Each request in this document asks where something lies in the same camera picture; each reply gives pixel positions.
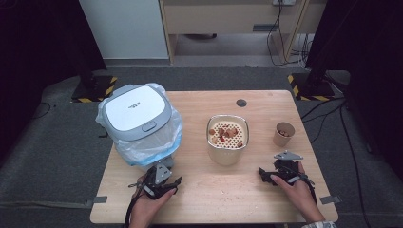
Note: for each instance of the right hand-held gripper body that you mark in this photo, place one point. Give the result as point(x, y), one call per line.
point(286, 167)

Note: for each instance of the person's left hand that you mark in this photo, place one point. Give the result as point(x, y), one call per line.
point(145, 205)

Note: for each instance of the brown paper cup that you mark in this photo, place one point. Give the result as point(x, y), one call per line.
point(280, 141)

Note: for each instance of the red food scraps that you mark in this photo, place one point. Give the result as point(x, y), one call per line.
point(283, 133)

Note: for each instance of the black curtain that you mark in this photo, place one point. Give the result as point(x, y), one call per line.
point(38, 47)
point(364, 47)

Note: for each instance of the light wooden desk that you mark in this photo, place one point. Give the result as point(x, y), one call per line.
point(221, 19)

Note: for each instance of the person's right hand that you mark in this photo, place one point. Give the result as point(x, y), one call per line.
point(301, 196)

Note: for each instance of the white trash bin with bag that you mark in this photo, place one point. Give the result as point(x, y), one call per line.
point(152, 148)

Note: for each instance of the dark round table grommet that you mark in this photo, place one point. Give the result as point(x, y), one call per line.
point(241, 103)

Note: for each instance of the white power strip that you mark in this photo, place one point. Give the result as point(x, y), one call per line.
point(283, 2)

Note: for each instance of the grey white lidded trash can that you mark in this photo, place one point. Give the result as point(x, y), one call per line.
point(134, 109)

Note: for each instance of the beige container with perforated strainer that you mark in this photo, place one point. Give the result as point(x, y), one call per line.
point(226, 156)

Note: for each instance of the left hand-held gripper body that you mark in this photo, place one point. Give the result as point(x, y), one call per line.
point(162, 174)

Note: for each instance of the striped black stand base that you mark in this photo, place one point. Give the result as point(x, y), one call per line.
point(95, 90)
point(312, 90)

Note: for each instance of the white panel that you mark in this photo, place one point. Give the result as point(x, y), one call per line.
point(126, 28)

